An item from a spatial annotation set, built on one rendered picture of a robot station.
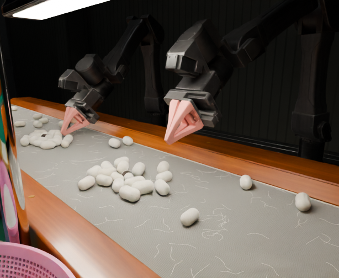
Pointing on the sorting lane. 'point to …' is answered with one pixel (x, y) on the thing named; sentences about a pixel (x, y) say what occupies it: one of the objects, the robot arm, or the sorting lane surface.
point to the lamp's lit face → (56, 8)
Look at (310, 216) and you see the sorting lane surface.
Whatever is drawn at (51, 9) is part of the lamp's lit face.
